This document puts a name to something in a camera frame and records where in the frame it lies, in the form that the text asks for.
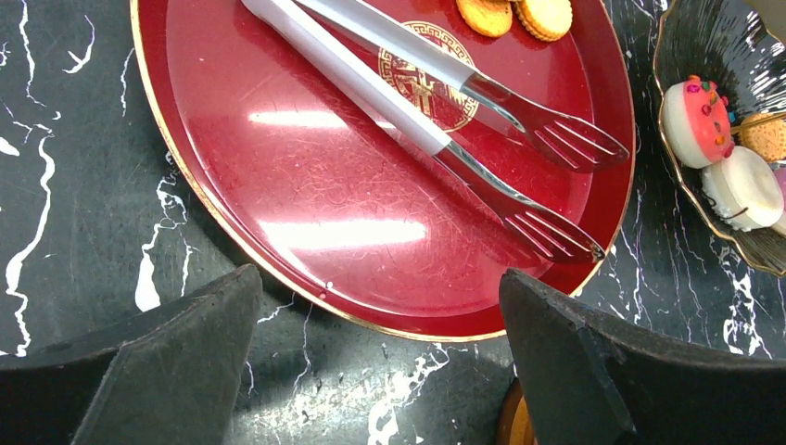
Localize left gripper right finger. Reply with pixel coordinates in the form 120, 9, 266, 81
499, 269, 785, 444

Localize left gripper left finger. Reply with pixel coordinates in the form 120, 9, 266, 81
1, 264, 263, 444

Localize wooden coaster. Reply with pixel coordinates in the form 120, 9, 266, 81
495, 378, 538, 445

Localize metal serving tongs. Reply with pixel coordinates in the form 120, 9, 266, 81
243, 1, 629, 263

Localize dark red round tray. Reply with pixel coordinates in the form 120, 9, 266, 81
130, 1, 636, 341

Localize white frosted donut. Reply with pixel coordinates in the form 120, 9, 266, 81
701, 146, 784, 232

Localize red sprinkled donut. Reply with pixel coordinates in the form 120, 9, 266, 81
662, 75, 735, 169

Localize three-tier glass cake stand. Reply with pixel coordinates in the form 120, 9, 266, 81
653, 1, 785, 277

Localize large brown cookie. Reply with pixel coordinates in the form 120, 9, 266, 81
739, 118, 785, 162

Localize round yellow biscuit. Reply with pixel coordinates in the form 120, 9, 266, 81
513, 0, 573, 42

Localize chocolate chip cookie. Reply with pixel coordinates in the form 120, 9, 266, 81
455, 0, 513, 38

